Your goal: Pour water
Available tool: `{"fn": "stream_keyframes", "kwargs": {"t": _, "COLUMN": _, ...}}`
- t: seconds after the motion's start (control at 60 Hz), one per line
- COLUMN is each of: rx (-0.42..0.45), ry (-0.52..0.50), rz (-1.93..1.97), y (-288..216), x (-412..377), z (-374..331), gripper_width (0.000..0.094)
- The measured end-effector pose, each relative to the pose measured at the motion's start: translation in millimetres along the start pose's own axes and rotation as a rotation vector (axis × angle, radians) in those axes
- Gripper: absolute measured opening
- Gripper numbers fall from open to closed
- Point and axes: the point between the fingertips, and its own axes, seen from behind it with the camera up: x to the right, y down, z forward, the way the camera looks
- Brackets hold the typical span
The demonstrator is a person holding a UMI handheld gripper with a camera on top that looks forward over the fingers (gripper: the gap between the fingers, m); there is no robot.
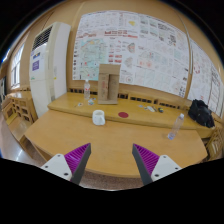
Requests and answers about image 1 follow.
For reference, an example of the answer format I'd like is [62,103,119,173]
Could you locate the brown cardboard box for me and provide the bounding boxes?
[98,64,120,104]

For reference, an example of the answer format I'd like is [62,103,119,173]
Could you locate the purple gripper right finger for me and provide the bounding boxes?
[132,144,181,185]

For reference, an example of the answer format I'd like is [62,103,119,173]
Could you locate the right poster board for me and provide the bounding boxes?
[188,40,224,117]

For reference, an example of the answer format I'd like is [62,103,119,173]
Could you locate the red round coaster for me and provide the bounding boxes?
[118,112,129,118]

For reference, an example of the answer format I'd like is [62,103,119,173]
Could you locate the white standing air conditioner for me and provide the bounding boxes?
[29,22,71,117]

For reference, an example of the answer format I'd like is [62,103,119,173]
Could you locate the white ceramic mug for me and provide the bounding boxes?
[92,110,105,126]

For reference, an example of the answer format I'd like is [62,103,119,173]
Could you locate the clear plastic water bottle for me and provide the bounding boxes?
[168,113,184,140]

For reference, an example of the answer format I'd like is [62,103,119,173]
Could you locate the large poster board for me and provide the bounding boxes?
[72,10,189,97]

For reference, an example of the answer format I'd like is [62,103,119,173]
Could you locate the far clear water bottle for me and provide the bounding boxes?
[84,79,90,99]

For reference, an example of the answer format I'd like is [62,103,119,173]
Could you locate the small items on bench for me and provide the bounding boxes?
[138,105,164,113]

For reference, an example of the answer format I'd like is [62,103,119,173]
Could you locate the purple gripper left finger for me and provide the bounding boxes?
[42,143,91,185]

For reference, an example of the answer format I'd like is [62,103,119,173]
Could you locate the black bag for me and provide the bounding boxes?
[188,99,215,128]

